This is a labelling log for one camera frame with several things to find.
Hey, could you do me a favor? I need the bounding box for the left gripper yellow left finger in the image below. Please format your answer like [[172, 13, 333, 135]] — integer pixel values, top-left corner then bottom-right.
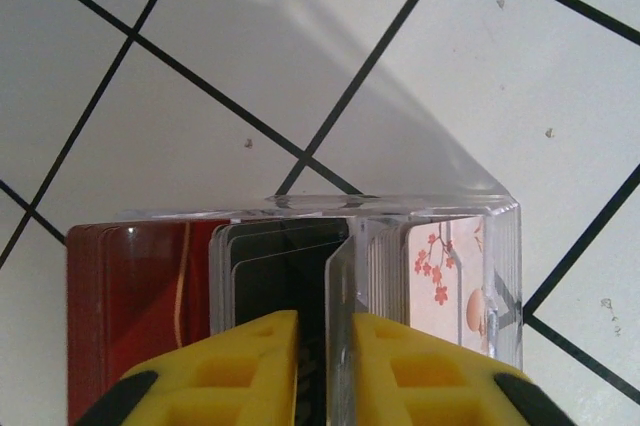
[[74, 309, 301, 426]]

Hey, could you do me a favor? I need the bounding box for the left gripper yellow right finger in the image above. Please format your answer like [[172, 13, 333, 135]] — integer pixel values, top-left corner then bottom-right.
[[349, 312, 569, 426]]

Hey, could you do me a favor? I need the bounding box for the pink blossom card stack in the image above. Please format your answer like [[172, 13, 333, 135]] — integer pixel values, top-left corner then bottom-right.
[[368, 219, 490, 363]]

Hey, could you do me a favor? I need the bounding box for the red VIP card stack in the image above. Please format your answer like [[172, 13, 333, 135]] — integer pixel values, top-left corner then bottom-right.
[[66, 219, 236, 426]]

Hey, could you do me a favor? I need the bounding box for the black VIP card stack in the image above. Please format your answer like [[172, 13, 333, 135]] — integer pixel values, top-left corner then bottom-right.
[[219, 218, 351, 342]]

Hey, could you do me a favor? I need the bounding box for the clear acrylic card box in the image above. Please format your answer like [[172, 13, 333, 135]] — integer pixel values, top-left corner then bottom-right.
[[113, 193, 525, 370]]

